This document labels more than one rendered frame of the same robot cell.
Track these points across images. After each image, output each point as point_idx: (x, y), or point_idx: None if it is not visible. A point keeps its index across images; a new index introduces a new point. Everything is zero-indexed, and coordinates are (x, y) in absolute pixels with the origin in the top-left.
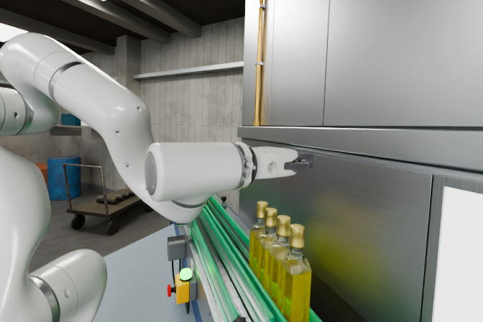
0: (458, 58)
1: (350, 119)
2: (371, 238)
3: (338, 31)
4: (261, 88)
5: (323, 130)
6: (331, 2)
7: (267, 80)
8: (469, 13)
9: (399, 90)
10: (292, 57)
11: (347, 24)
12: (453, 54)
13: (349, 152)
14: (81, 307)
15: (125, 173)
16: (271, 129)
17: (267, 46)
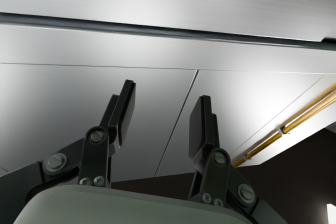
0: (32, 105)
1: (145, 70)
2: None
3: (159, 132)
4: (303, 111)
5: (191, 67)
6: (164, 145)
7: (283, 117)
8: (40, 124)
9: (79, 91)
10: (226, 127)
11: (149, 134)
12: (38, 108)
13: (134, 32)
14: None
15: None
16: (325, 70)
17: (260, 138)
